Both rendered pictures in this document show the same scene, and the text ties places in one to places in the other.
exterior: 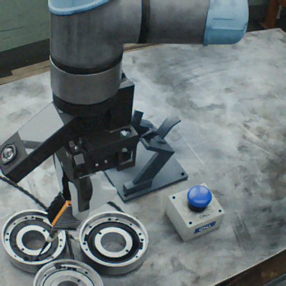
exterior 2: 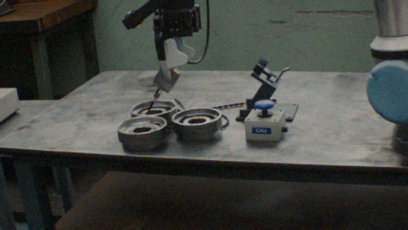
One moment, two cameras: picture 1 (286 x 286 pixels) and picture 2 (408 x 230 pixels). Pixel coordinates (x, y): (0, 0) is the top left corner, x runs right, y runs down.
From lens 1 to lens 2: 1.10 m
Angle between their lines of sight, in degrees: 49
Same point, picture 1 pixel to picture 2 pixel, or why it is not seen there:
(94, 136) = (171, 10)
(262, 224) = (313, 149)
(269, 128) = not seen: hidden behind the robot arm
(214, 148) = (332, 115)
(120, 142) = (179, 12)
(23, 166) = (131, 17)
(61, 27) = not seen: outside the picture
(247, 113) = not seen: hidden behind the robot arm
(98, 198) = (174, 58)
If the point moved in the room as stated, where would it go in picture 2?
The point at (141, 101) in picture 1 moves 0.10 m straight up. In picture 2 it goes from (312, 91) to (310, 52)
